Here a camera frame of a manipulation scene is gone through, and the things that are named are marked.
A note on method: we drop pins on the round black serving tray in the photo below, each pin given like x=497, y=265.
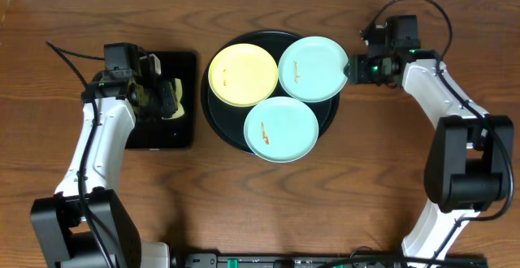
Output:
x=228, y=121

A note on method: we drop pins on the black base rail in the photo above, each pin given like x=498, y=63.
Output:
x=210, y=260

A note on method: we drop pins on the green yellow sponge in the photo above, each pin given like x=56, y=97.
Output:
x=178, y=96

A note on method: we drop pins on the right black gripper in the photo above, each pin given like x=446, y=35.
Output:
x=356, y=70

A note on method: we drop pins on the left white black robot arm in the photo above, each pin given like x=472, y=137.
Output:
x=84, y=224

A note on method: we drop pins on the black rectangular tray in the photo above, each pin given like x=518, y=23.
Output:
x=156, y=133

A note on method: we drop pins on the yellow plate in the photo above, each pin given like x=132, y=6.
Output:
x=243, y=75

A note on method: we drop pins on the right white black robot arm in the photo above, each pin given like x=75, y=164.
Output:
x=468, y=175

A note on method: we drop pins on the light blue plate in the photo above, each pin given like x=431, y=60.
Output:
x=281, y=129
x=312, y=69

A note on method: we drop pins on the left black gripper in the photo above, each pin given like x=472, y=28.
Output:
x=169, y=98

